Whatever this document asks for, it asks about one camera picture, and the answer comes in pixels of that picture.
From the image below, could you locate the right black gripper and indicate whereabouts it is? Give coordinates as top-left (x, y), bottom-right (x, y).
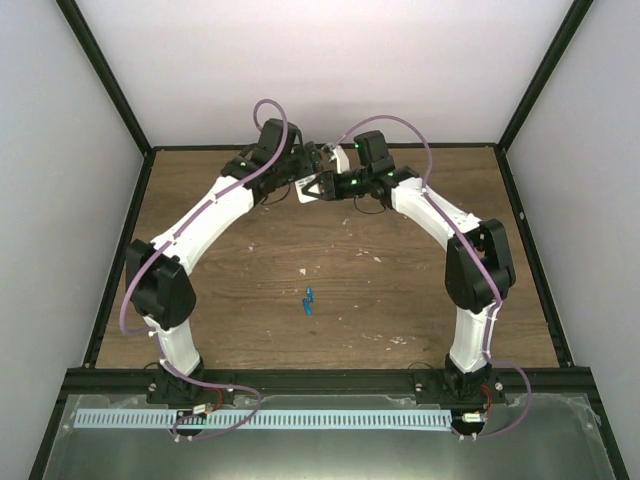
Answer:
top-left (304, 169), bottom-right (372, 203)

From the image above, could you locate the white remote control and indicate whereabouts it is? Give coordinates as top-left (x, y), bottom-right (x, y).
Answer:
top-left (295, 175), bottom-right (321, 204)

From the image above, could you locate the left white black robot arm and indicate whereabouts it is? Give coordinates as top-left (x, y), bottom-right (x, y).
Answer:
top-left (120, 118), bottom-right (319, 404)

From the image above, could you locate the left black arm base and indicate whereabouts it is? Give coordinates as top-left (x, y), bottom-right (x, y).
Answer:
top-left (147, 365), bottom-right (235, 406)

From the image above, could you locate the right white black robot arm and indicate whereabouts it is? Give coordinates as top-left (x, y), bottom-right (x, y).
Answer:
top-left (296, 130), bottom-right (516, 403)

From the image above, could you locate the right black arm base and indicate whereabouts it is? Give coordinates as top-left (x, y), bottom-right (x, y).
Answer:
top-left (411, 369), bottom-right (505, 406)

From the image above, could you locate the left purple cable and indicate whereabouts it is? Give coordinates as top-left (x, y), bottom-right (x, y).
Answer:
top-left (120, 99), bottom-right (264, 441)

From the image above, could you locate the purple cable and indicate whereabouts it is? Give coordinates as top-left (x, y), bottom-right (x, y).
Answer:
top-left (120, 99), bottom-right (264, 441)
top-left (334, 115), bottom-right (532, 441)

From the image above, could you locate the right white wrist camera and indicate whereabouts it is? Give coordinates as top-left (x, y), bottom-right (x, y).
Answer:
top-left (322, 143), bottom-right (350, 174)

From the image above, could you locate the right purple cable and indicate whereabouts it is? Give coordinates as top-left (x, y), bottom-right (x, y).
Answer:
top-left (334, 115), bottom-right (532, 441)

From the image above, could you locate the light blue slotted cable duct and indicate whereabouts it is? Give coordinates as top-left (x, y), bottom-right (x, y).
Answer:
top-left (72, 408), bottom-right (452, 431)

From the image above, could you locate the black aluminium frame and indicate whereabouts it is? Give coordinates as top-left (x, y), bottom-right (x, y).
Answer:
top-left (30, 1), bottom-right (628, 479)

